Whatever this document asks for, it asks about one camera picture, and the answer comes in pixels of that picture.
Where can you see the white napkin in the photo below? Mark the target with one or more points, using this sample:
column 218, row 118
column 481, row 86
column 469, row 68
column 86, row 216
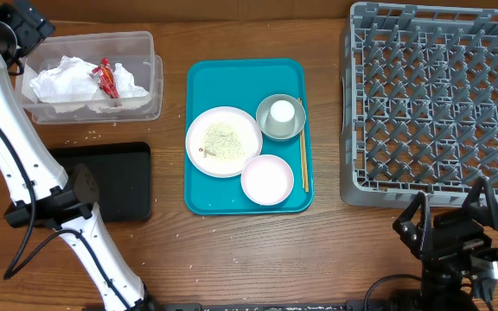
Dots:
column 68, row 86
column 131, row 96

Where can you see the teal serving tray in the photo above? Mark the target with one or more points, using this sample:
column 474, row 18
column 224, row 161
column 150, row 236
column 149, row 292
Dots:
column 244, row 84

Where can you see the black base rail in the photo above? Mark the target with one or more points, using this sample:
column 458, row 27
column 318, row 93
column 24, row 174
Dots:
column 340, row 306

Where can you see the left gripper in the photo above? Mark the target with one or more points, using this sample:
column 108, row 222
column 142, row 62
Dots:
column 31, row 35

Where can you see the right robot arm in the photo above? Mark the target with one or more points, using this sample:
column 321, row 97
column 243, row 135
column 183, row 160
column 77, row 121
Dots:
column 451, row 290

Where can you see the large white plate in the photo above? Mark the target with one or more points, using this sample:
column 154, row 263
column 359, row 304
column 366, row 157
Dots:
column 222, row 140

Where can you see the black tray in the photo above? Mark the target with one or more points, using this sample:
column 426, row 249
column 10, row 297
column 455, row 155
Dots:
column 123, row 174

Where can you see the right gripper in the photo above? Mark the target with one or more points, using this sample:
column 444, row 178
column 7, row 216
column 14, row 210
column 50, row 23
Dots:
column 455, row 232

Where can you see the wooden chopstick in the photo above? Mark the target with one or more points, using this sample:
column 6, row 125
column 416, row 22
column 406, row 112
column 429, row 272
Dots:
column 301, row 164
column 305, row 164

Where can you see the red sauce packet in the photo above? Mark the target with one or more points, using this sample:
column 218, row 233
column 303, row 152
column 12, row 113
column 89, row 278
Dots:
column 103, row 76

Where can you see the grey dishwasher rack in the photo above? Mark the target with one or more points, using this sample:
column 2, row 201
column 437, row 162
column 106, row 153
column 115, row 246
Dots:
column 420, row 103

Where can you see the clear plastic bin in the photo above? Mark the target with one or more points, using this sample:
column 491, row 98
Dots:
column 134, row 50

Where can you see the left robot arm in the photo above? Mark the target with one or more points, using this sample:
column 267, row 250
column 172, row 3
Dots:
column 45, row 194

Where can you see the white cup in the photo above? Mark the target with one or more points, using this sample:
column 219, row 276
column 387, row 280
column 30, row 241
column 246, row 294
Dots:
column 280, row 120

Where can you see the grey bowl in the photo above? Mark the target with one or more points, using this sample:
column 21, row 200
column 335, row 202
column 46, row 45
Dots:
column 263, row 110

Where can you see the small pink plate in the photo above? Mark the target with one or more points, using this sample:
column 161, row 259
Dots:
column 267, row 180

